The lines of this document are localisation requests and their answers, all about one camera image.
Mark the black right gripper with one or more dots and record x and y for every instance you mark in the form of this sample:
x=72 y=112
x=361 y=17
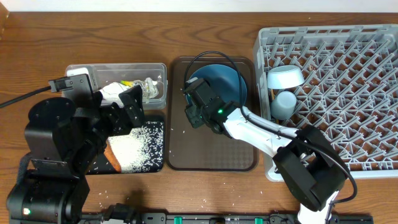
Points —
x=190 y=112

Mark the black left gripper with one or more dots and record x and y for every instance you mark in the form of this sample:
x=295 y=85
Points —
x=118 y=125

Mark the white tissue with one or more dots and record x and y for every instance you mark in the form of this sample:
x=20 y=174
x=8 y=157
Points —
x=152 y=87

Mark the white napkin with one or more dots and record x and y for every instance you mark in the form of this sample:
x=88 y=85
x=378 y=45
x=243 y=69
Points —
x=111 y=93

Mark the dark blue plate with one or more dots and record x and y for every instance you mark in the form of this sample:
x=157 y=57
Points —
x=222 y=79

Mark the white rice pile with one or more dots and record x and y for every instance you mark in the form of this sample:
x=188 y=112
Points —
x=136 y=149

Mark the light blue cup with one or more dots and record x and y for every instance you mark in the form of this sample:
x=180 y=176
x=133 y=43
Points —
x=282 y=107

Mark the light blue bowl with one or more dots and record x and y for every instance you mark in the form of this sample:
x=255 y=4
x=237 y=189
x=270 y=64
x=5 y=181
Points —
x=284 y=77

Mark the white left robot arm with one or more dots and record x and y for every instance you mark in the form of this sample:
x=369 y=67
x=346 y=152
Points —
x=65 y=135

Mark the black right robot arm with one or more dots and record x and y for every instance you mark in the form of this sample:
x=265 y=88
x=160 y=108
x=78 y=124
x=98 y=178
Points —
x=311 y=169

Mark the grey dishwasher rack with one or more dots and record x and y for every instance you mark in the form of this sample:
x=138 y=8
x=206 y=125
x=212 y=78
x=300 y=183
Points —
x=349 y=92

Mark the clear plastic bin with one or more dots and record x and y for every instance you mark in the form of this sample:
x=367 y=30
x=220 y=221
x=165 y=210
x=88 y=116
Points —
x=131 y=74

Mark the brown serving tray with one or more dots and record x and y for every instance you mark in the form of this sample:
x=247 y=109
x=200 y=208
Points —
x=200 y=149

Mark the black tray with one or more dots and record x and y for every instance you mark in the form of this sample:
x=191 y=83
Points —
x=155 y=161

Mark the orange carrot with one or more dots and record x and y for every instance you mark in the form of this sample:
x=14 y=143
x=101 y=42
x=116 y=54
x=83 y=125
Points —
x=110 y=156

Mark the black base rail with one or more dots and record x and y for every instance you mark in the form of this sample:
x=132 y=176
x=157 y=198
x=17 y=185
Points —
x=123 y=214

